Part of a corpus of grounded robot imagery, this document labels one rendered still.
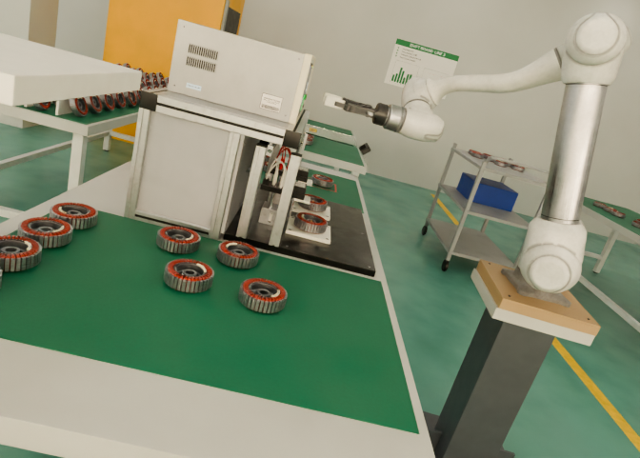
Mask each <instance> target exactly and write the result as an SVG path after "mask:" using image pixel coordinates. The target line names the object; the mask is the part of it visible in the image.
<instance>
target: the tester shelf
mask: <svg viewBox="0 0 640 458"><path fill-rule="evenodd" d="M139 108H142V109H146V110H152V111H156V112H160V113H164V114H166V115H170V116H174V117H178V118H181V119H185V120H189V121H192V122H195V123H199V124H203V125H206V126H210V127H214V128H218V129H223V130H227V131H231V132H234V133H238V134H242V135H246V136H248V137H252V138H256V139H259V140H263V141H267V142H271V143H273V144H277V145H281V146H284V147H288V148H291V149H298V148H299V145H300V142H301V139H302V136H303V133H304V130H305V128H306V125H307V123H308V120H309V116H310V111H309V110H303V112H302V113H301V115H300V117H299V119H298V121H297V123H296V125H292V124H289V123H286V122H282V121H279V120H275V119H271V118H269V117H265V116H261V115H258V114H254V113H250V112H247V111H243V110H238V109H234V108H230V107H227V106H223V105H219V104H215V103H212V102H209V101H205V100H202V99H198V98H194V97H191V96H187V95H184V94H181V93H177V92H173V91H170V90H168V88H162V89H154V90H141V97H140V104H139Z"/></svg>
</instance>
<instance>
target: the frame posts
mask: <svg viewBox="0 0 640 458"><path fill-rule="evenodd" d="M307 138H308V135H307V134H306V136H305V139H304V143H303V146H302V148H301V151H300V153H297V152H292V153H291V156H290V162H289V166H288V170H287V174H286V178H285V182H284V186H283V189H282V193H281V197H280V201H279V205H278V209H277V212H276V216H275V220H274V224H273V228H272V232H271V236H270V242H269V245H271V246H272V245H274V246H275V247H279V243H280V239H281V235H282V231H283V227H284V224H285V220H286V217H287V213H288V209H289V205H290V199H291V195H292V191H293V187H294V184H295V181H296V176H297V172H298V169H299V167H300V164H301V160H302V156H303V152H304V148H305V145H306V142H307ZM267 148H268V145H265V144H261V143H257V144H256V148H255V152H254V156H253V160H252V164H251V169H250V177H249V181H248V185H247V189H246V194H245V198H244V202H243V207H242V210H241V215H240V219H239V224H238V228H237V232H236V236H237V237H240V236H241V237H242V238H244V239H246V237H247V235H248V231H249V227H250V219H251V216H252V211H253V207H254V203H255V198H256V194H257V191H258V187H259V182H260V178H261V174H262V169H263V166H264V162H265V158H266V152H267ZM279 149H280V145H276V147H275V148H274V150H273V151H272V155H271V156H270V160H269V163H268V167H267V172H266V173H268V172H269V170H270V167H271V165H272V163H273V161H274V160H275V159H274V157H277V155H278V152H279Z"/></svg>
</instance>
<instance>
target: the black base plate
mask: <svg viewBox="0 0 640 458"><path fill-rule="evenodd" d="M260 187H261V183H259V187H258V191H257V194H256V198H255V203H254V207H253V211H252V216H251V219H250V227H249V231H248V235H247V237H246V239H244V238H242V237H241V236H240V237H237V236H236V232H237V228H238V224H239V219H240V215H241V210H242V207H243V204H242V206H241V207H240V209H239V210H238V211H237V213H236V214H235V216H234V218H233V219H232V221H231V223H230V225H229V227H228V228H227V230H226V231H225V233H224V238H223V239H224V240H228V241H238V242H240V241H241V242H242V243H243V242H244V243H247V244H250V245H252V246H253V247H255V248H258V249H264V250H268V251H272V252H276V253H280V254H284V255H288V256H291V257H295V258H299V259H303V260H307V261H311V262H314V263H318V264H322V265H326V266H330V267H334V268H338V269H344V270H348V271H352V272H356V273H360V274H364V275H368V276H371V277H374V275H375V272H376V270H375V265H374V262H373V258H372V254H371V250H370V242H369V238H368V235H367V231H366V227H365V222H364V218H363V214H362V210H360V209H356V208H353V207H349V206H345V205H341V204H337V203H333V202H331V201H327V200H326V201H327V202H328V207H330V220H329V221H328V220H326V221H327V222H328V226H330V244H326V243H322V242H318V241H314V240H311V239H307V238H303V237H299V236H295V235H291V234H287V233H286V229H287V225H288V220H287V218H288V217H289V213H290V207H291V203H292V201H291V199H293V198H292V197H291V199H290V205H289V209H288V213H287V217H286V220H285V224H284V227H283V231H282V235H281V239H280V243H279V247H275V246H274V245H272V246H271V245H269V242H270V236H271V232H272V228H273V226H271V225H267V224H263V223H259V222H258V221H259V217H260V213H261V209H262V207H263V205H264V202H265V201H267V202H268V199H269V194H270V192H269V191H266V190H262V189H260Z"/></svg>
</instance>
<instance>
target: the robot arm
mask: <svg viewBox="0 0 640 458"><path fill-rule="evenodd" d="M631 43H632V36H631V32H630V29H629V28H628V27H627V26H625V24H624V22H623V21H622V20H621V19H620V18H619V17H617V16H616V15H614V14H612V13H609V12H594V13H591V14H588V15H586V16H584V17H582V18H580V19H579V20H578V21H576V22H575V23H574V24H573V25H572V27H571V28H570V30H569V32H568V34H567V37H566V40H565V43H564V44H562V45H560V46H558V47H557V48H555V49H553V50H551V51H549V52H548V53H546V54H545V55H543V56H542V57H540V58H538V59H537V60H535V61H534V62H532V63H530V64H529V65H527V66H525V67H523V68H522V69H520V70H516V71H513V72H509V73H502V74H474V75H455V76H451V77H446V78H443V79H440V80H431V79H429V78H428V79H425V78H422V77H413V78H411V79H410V80H409V81H408V82H407V83H406V84H405V86H404V87H403V91H402V97H401V107H400V106H396V105H394V104H390V105H389V106H388V105H386V104H382V103H378V104H377V105H376V108H375V109H374V108H373V107H372V105H369V104H364V103H359V102H356V101H352V100H350V99H347V98H345V97H344V98H343V97H340V96H337V95H333V94H330V93H326V92H324V93H323V97H322V101H324V103H323V105H326V106H330V107H333V108H337V109H340V110H345V111H348V112H352V113H356V114H360V115H364V116H366V117H370V118H372V123H373V124H375V125H378V126H383V128H384V129H388V130H391V131H394V132H398V133H400V134H402V135H404V136H405V137H408V138H410V139H413V140H417V141H422V142H436V141H437V140H438V139H440V137H441V136H442V134H443V131H444V127H445V122H444V121H443V120H442V119H441V118H440V117H439V116H437V115H435V114H433V111H432V110H433V109H434V108H435V107H436V106H437V105H439V103H440V100H441V99H442V98H443V97H444V96H445V95H447V94H449V93H451V92H454V91H475V92H491V93H507V92H515V91H520V90H527V89H531V88H534V87H538V86H542V85H546V84H549V83H553V82H558V81H562V82H563V84H566V86H565V91H564V96H563V101H562V107H561V111H560V116H559V122H558V127H557V132H556V136H555V142H554V147H553V152H552V157H551V162H550V171H549V176H548V182H547V186H546V191H545V196H544V202H543V207H542V211H541V215H539V216H537V217H535V218H534V219H533V220H532V221H531V222H530V223H529V227H528V231H527V235H526V239H525V243H524V246H523V251H522V254H521V257H520V260H519V263H518V265H517V267H516V268H515V270H512V269H501V273H502V274H504V275H505V276H506V277H507V278H508V280H509V281H510V282H511V283H512V285H513V286H514V287H515V288H516V291H517V293H519V294H520V295H522V296H527V297H532V298H536V299H540V300H544V301H548V302H552V303H554V304H558V305H561V306H564V307H567V308H569V307H570V305H571V302H570V301H569V300H568V299H567V298H566V297H565V296H564V295H563V294H562V293H561V292H563V291H566V290H568V289H570V288H572V287H573V286H574V285H575V284H576V283H577V282H578V280H579V278H580V275H581V271H582V263H583V260H584V253H585V246H586V241H587V231H586V229H585V226H584V225H583V222H582V221H581V220H580V215H581V211H582V207H583V202H584V197H585V193H586V188H587V183H588V179H589V175H590V166H591V161H592V157H593V153H594V148H595V143H596V139H597V134H598V130H599V125H600V121H601V116H602V111H603V107H604V103H605V98H606V93H607V88H608V86H610V85H611V84H612V83H613V81H614V80H615V78H616V76H617V72H618V70H619V67H620V64H621V61H622V58H623V55H624V53H625V52H626V51H627V50H628V49H629V48H630V45H631Z"/></svg>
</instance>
